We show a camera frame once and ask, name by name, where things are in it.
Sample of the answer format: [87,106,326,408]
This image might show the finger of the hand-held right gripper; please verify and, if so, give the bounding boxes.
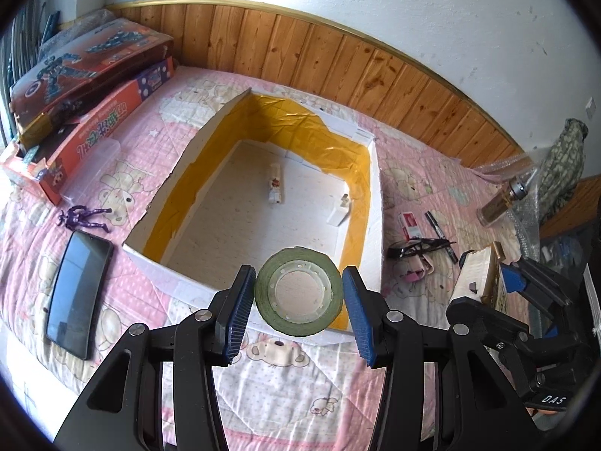
[445,296,541,367]
[499,256,583,325]

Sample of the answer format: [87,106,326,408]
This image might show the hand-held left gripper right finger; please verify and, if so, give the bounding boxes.
[342,266,545,451]

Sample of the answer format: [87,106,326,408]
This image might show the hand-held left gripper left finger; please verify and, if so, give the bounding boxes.
[55,264,257,451]

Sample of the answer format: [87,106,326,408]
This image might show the green tape roll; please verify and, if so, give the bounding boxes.
[255,247,342,337]

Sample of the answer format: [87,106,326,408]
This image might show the beige tissue packet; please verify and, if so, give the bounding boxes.
[451,242,510,313]

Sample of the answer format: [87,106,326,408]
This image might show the white foam box yellow lining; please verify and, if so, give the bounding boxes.
[123,87,386,346]

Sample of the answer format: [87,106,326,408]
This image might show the black marker pen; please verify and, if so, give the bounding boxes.
[425,211,458,264]

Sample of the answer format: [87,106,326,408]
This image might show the gold metal bottle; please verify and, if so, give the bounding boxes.
[477,176,531,229]

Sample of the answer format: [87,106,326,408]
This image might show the black glasses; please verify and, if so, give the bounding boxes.
[387,239,457,259]

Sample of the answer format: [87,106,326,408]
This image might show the pink printed blanket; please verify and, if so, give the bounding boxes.
[0,63,601,451]

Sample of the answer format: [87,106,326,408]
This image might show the wooden chair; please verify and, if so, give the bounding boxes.
[540,176,601,240]

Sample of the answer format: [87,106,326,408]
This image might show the small white block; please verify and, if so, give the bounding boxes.
[329,192,352,227]

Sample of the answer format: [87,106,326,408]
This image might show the small red and white box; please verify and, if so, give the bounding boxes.
[398,211,423,240]

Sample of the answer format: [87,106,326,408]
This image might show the bubble wrap sheet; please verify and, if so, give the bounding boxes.
[474,150,550,264]

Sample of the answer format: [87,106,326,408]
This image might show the camouflage cloth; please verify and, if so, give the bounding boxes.
[535,118,589,219]

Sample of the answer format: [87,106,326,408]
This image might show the clear tube with red print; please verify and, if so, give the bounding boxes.
[267,162,285,205]

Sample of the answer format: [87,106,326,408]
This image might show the black smartphone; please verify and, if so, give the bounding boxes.
[46,230,114,361]

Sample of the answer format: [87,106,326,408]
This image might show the purple action figure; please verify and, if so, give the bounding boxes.
[57,204,113,232]

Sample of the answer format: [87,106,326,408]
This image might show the clear plastic container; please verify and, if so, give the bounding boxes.
[61,138,122,203]

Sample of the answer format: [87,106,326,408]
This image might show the orange and purple toy box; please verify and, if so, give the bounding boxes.
[38,56,175,205]

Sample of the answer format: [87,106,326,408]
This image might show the small pink cardboard box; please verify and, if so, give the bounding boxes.
[1,143,45,193]

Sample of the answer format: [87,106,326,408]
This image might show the red robot toy box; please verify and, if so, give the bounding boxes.
[9,18,174,148]

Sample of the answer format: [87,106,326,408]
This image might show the dark metal rods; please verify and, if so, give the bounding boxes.
[0,0,62,142]

